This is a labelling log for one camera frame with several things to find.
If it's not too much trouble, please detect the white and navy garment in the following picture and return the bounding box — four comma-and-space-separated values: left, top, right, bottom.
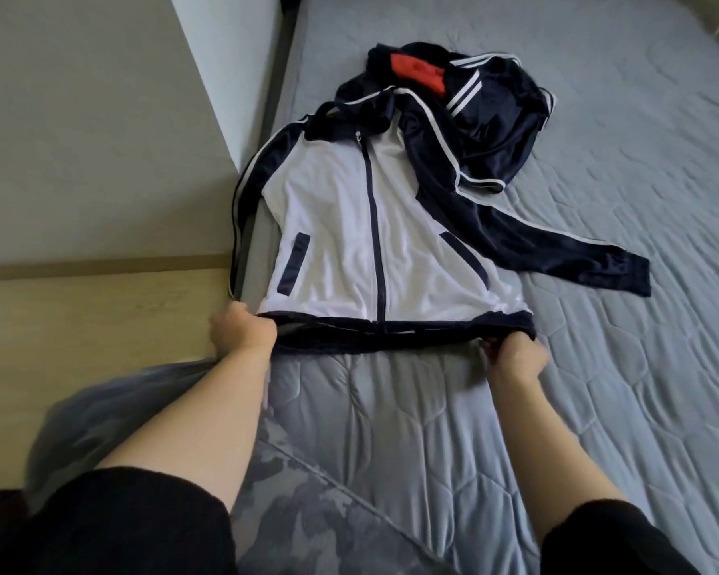
228, 87, 653, 355

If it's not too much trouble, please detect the person's left hand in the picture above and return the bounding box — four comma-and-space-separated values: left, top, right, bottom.
209, 300, 280, 362

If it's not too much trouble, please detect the grey quilted bed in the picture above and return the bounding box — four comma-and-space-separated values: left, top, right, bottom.
233, 0, 719, 575

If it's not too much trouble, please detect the person's right hand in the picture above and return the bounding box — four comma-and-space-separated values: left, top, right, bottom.
478, 331, 554, 393

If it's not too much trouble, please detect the person's right forearm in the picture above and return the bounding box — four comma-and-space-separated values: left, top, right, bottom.
489, 375, 633, 542

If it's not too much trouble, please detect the red and navy sports jacket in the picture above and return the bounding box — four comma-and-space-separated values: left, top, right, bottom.
336, 40, 556, 194

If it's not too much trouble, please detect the person's left forearm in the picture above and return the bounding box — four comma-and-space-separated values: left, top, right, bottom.
93, 344, 273, 513

